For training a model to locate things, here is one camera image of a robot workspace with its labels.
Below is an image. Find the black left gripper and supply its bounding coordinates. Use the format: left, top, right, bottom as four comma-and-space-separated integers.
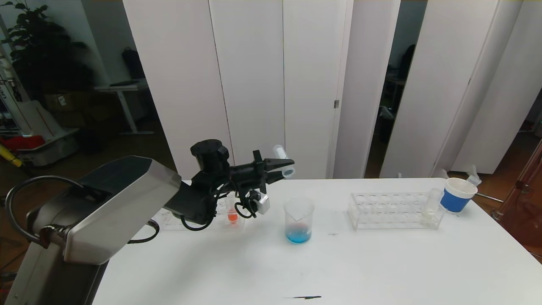
230, 150, 295, 194

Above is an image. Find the test tube with blue liquid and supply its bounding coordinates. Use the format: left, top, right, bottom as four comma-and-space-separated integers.
273, 144, 296, 178

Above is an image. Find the graduated clear plastic test tube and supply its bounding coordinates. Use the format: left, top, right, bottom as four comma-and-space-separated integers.
466, 165, 482, 189

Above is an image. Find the test tube with red liquid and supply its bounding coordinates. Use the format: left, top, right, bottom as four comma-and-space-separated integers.
226, 196, 240, 224

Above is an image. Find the clear glass beaker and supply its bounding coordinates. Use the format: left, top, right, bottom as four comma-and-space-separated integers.
283, 196, 315, 244

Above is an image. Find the clear plastic test tube rack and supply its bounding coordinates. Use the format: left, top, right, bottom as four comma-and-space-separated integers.
150, 193, 247, 231
347, 193, 445, 230

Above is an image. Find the test tube with pale liquid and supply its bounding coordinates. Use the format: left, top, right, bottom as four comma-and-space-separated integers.
421, 188, 442, 222

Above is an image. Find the white office desk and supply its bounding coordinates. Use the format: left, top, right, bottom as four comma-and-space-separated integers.
94, 79, 155, 135

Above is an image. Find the blue white paper cup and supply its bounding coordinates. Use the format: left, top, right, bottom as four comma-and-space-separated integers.
440, 178, 478, 214

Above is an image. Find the black backpack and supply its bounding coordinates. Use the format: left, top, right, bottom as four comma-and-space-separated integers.
121, 47, 146, 80

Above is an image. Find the brown cardboard box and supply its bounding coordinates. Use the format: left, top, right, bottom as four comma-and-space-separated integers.
44, 90, 123, 127

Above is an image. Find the white machine housing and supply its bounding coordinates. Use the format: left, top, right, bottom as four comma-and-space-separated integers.
17, 101, 80, 166

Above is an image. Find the metal light stand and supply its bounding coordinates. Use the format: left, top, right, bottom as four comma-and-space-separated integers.
473, 138, 542, 221

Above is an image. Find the dark green potted plant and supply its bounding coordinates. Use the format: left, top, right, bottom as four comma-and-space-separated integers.
0, 0, 96, 104

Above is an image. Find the white printed column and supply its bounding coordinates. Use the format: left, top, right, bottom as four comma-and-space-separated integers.
0, 15, 34, 137

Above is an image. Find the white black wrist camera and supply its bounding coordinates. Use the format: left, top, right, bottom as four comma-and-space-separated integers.
253, 190, 271, 215

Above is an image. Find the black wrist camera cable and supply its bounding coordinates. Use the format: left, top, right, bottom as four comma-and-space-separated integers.
234, 190, 260, 219

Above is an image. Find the dark arm cable loop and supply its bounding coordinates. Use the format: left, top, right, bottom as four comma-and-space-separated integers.
127, 219, 161, 244

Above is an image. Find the yellow handled tool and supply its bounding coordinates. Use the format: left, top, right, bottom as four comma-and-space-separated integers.
0, 143, 24, 168

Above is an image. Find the thick black shoulder cable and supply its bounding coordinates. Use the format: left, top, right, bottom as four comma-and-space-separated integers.
4, 175, 85, 247

